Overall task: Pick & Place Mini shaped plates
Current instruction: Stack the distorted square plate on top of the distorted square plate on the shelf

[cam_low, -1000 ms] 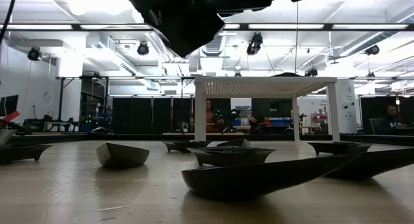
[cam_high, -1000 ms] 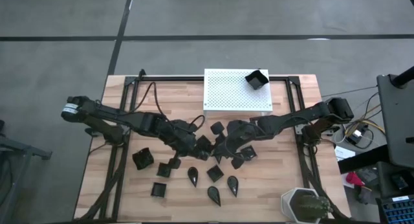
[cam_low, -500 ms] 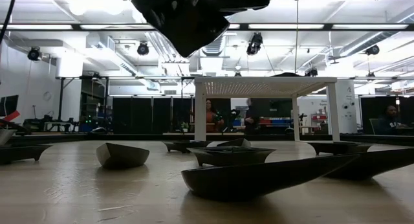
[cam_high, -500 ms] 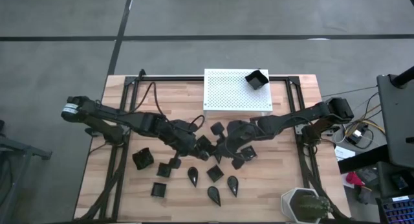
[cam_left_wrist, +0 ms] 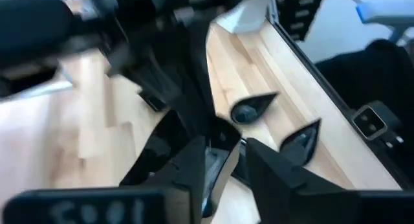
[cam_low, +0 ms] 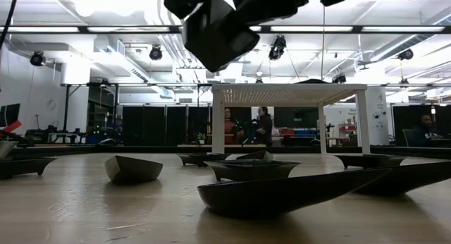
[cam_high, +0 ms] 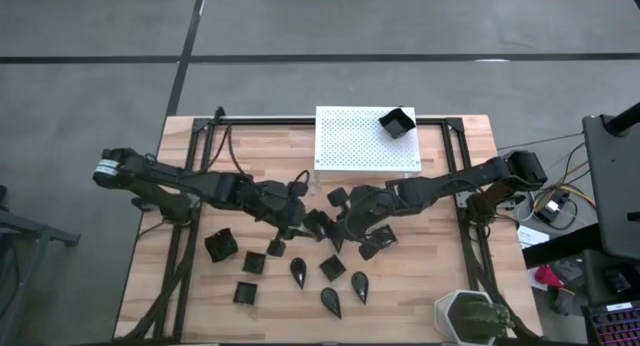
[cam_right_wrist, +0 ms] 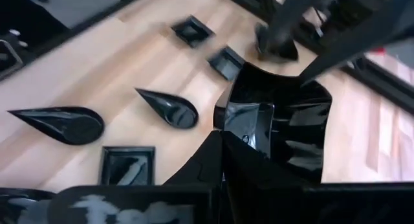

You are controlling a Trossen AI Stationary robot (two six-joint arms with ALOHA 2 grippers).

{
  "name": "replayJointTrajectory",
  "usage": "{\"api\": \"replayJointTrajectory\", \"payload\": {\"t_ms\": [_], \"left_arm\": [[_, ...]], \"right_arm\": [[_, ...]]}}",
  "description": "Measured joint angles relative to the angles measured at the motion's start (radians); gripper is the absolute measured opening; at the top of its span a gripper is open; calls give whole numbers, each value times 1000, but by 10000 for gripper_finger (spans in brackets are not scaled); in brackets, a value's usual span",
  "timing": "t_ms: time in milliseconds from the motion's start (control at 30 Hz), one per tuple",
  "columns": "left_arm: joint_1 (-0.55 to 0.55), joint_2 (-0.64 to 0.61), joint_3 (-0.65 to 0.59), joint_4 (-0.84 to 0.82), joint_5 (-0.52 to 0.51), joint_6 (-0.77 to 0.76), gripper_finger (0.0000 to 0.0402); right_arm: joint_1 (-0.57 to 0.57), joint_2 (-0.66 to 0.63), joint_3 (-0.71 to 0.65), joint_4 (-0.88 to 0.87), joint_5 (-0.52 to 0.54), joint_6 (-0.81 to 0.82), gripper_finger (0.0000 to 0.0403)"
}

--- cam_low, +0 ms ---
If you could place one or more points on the black teardrop plate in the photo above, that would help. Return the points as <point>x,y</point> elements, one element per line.
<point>259,156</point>
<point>134,171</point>
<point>405,182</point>
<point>267,198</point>

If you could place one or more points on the small black square plate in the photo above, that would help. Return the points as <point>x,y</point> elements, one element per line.
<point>366,161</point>
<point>250,170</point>
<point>21,166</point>
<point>197,159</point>

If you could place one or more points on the black ceiling spotlight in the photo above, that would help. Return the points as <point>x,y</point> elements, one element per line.
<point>155,53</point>
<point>340,78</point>
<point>405,54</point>
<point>277,46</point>
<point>37,59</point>

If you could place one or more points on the white perforated metal shelf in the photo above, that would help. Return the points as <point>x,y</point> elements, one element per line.
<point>282,94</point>

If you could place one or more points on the person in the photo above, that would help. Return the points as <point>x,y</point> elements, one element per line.
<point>424,133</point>
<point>265,127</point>
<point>232,129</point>

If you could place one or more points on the red and blue storage bins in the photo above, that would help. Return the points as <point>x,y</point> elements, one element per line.
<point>299,132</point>

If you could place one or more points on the small green potted plant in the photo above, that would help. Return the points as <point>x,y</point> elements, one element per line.
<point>201,137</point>

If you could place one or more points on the dark equipment rack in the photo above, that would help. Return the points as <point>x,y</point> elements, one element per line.
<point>102,113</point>

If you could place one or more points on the small parts shelf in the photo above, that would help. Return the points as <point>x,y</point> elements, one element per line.
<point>347,127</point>

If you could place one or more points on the black vertical pole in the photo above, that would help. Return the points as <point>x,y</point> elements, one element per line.
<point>66,106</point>

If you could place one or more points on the white round pillar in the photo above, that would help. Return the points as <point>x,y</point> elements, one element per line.
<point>378,131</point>

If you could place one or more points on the background workbench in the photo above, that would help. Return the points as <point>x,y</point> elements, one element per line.
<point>60,135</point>

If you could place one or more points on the black monitor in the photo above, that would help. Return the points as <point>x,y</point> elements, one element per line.
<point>10,115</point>

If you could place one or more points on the red flat object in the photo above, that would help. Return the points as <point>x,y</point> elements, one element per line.
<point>12,126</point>

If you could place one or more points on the black bent bar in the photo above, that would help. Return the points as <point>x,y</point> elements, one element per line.
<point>15,138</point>

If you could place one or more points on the black wall screen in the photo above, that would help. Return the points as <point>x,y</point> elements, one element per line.
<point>296,117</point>

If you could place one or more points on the black partition wall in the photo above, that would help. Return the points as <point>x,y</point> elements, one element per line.
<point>176,126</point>
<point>400,117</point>

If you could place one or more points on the black table frame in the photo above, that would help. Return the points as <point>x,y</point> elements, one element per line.
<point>70,151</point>

